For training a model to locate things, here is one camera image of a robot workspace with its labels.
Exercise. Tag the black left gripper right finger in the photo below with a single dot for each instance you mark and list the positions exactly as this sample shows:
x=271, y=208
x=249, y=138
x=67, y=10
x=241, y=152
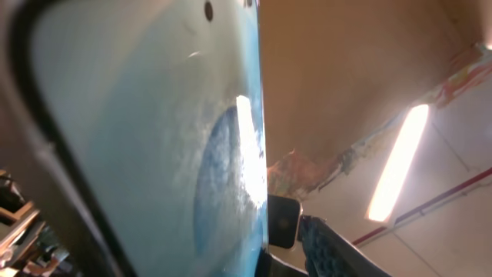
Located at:
x=328, y=254

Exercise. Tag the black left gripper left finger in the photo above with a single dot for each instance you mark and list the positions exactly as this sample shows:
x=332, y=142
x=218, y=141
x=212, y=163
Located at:
x=35, y=152

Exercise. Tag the blue screen smartphone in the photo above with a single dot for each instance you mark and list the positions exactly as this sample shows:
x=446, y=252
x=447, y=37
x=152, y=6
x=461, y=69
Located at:
x=159, y=104

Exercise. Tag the ceiling fluorescent light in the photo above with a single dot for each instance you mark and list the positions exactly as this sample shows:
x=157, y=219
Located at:
x=399, y=161

